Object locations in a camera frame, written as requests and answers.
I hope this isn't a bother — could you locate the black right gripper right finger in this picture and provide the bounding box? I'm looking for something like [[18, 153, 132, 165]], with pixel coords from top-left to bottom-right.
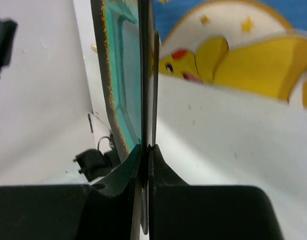
[[148, 145, 284, 240]]

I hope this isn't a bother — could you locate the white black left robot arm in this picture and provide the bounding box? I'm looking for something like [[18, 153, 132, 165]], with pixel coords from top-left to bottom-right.
[[0, 18, 18, 76]]

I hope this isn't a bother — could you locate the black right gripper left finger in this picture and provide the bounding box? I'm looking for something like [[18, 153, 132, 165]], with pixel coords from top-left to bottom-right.
[[0, 145, 142, 240]]

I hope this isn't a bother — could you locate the gold fork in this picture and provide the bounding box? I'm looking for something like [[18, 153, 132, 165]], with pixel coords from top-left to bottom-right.
[[91, 44, 98, 53]]

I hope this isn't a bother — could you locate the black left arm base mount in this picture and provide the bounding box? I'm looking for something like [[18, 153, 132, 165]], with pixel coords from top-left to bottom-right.
[[72, 136, 121, 183]]

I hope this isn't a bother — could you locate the blue pikachu cloth napkin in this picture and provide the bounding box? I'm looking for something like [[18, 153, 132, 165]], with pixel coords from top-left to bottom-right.
[[153, 0, 307, 108]]

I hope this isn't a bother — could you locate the square green black plate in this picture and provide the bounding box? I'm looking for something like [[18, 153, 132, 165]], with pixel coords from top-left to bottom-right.
[[90, 0, 160, 240]]

